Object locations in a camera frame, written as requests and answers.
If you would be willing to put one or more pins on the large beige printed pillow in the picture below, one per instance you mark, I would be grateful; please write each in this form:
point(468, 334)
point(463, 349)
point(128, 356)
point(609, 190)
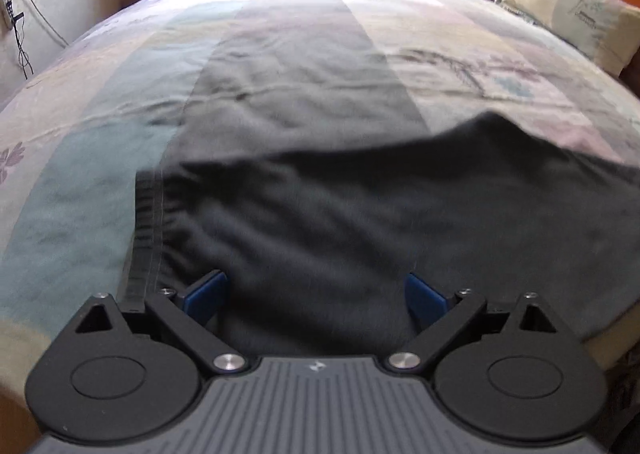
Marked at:
point(570, 4)

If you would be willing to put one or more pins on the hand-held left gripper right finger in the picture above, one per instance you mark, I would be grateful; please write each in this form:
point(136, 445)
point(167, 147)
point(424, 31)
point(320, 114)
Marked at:
point(425, 299)

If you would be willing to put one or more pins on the wall power strip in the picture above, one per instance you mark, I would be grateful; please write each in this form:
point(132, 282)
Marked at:
point(9, 9)

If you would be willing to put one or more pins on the bed with patchwork sheet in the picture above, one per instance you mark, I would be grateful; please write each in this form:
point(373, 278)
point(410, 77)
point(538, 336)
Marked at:
point(250, 59)

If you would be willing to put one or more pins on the dark grey pants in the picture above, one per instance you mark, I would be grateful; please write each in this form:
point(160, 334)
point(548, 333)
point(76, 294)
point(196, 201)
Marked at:
point(350, 214)

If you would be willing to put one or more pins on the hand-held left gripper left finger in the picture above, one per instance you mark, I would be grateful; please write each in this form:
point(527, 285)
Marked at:
point(205, 296)

